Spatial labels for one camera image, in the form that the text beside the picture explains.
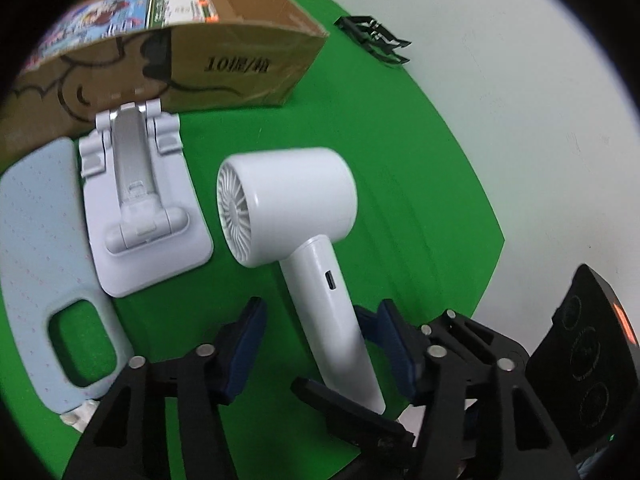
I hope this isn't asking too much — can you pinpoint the green table cloth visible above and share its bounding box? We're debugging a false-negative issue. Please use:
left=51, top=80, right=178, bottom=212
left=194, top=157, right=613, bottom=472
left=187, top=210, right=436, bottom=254
left=0, top=0, right=506, bottom=480

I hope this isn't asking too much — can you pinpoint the colourful cartoon game box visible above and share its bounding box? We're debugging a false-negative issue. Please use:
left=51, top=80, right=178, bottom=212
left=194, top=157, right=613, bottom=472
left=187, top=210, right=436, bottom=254
left=25, top=0, right=156, bottom=68

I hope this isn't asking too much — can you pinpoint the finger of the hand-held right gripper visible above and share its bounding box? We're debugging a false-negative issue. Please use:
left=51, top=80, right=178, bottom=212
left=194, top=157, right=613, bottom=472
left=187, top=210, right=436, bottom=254
left=292, top=379, right=416, bottom=456
left=356, top=308, right=530, bottom=361

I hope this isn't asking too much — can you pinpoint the black folding stand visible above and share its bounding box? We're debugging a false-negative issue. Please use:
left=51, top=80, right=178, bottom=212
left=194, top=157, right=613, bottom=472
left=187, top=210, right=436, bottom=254
left=334, top=14, right=413, bottom=67

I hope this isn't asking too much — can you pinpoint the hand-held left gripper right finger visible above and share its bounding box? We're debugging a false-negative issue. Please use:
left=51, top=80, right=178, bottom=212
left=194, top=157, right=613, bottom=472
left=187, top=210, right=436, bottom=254
left=377, top=300, right=576, bottom=480

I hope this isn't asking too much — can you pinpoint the large cardboard box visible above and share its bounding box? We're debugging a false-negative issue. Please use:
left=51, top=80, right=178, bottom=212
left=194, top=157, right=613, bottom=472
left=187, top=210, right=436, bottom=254
left=0, top=0, right=330, bottom=161

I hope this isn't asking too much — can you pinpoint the green and white carton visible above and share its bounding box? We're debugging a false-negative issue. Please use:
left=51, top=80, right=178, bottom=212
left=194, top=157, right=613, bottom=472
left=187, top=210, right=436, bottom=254
left=147, top=0, right=221, bottom=28

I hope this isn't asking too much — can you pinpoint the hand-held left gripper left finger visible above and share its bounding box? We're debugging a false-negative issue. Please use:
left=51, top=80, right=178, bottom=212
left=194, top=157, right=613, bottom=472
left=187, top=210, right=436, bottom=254
left=60, top=296, right=268, bottom=480

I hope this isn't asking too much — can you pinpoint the light blue cutting board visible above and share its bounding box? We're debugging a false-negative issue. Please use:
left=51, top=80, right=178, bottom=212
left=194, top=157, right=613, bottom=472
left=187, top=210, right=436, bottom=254
left=0, top=136, right=136, bottom=411

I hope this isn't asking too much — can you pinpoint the white folding phone stand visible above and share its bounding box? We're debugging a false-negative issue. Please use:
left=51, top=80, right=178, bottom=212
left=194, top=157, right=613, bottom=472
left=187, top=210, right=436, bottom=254
left=77, top=99, right=215, bottom=298

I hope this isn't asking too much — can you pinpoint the white hair dryer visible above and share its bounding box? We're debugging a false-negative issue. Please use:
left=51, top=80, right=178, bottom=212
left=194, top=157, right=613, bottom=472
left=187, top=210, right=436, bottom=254
left=216, top=147, right=387, bottom=416

